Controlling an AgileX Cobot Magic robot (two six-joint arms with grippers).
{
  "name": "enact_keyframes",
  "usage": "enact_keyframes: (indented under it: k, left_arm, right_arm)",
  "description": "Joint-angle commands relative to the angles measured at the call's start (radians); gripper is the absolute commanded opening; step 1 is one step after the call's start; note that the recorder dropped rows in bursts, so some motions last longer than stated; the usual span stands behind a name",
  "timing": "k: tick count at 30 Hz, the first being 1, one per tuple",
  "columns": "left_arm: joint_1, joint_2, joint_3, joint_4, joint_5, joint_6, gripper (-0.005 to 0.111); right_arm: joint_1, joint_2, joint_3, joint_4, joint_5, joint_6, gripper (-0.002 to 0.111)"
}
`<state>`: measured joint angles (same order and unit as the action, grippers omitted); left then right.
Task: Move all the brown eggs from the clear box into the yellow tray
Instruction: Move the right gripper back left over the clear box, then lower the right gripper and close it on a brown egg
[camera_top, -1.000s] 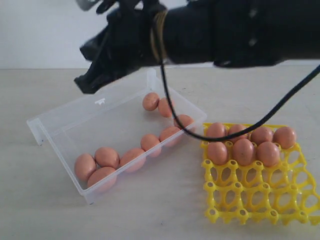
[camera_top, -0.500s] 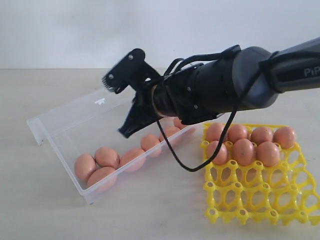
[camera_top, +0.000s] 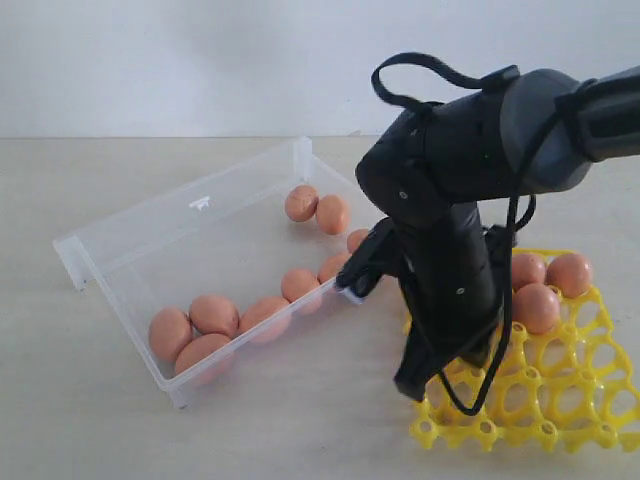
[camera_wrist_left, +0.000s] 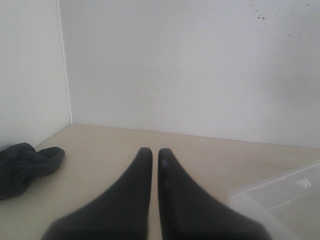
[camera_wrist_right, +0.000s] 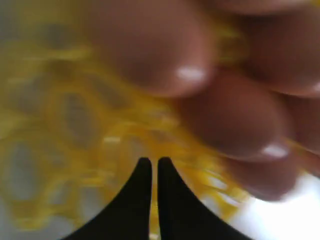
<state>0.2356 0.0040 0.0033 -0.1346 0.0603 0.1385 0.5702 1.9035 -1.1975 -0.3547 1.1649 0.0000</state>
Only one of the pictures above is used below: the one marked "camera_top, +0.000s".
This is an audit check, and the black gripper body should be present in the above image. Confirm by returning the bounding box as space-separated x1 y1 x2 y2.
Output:
356 111 501 368

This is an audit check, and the brown egg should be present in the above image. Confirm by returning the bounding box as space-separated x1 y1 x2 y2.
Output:
346 229 369 254
148 306 193 363
284 185 319 223
512 283 561 335
238 296 291 344
189 294 239 338
315 194 350 235
281 268 322 314
511 253 546 291
545 252 593 299

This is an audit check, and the yellow plastic egg tray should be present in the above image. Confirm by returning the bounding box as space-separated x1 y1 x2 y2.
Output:
409 286 639 452

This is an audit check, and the brown egg top back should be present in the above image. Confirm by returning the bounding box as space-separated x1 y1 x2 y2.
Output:
284 185 319 223

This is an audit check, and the clear plastic storage box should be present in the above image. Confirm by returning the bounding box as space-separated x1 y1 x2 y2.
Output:
54 137 404 410

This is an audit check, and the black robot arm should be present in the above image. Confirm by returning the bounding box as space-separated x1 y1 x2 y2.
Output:
340 66 639 401

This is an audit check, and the brown egg right edge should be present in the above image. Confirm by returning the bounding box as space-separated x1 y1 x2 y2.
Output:
317 251 351 284

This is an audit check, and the brown egg front corner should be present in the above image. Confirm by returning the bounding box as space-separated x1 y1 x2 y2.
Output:
174 333 233 387

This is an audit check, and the black cable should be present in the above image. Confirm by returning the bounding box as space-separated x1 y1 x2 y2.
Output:
370 51 601 417

